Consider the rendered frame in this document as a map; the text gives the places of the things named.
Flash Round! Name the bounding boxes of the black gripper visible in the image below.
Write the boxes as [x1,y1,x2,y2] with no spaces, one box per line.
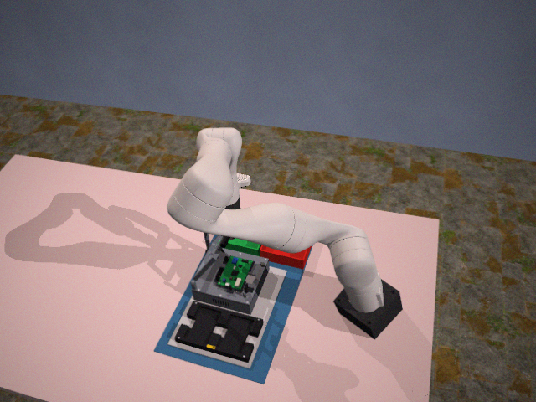
[225,198,240,240]

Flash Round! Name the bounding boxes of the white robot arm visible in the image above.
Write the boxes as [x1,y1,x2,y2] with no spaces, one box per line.
[167,128,384,312]

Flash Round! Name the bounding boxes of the green box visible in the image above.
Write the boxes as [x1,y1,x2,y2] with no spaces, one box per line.
[225,238,261,256]

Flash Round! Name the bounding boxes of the red open tray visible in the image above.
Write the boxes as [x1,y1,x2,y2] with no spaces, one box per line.
[260,245,311,269]

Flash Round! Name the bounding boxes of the green circuit board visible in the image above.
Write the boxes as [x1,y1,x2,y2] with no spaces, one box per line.
[218,256,253,290]

